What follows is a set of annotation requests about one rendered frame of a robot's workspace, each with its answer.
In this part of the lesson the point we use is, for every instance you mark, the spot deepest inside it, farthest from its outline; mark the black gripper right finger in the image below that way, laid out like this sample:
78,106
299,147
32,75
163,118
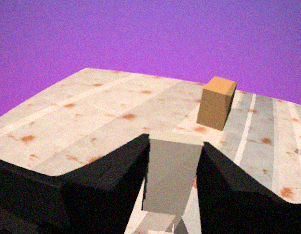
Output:
232,202

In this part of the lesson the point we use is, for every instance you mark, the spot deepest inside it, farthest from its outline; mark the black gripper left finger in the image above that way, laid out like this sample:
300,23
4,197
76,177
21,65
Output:
95,199

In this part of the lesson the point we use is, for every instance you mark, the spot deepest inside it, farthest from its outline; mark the orange rectangular block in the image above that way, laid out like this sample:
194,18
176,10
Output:
216,100

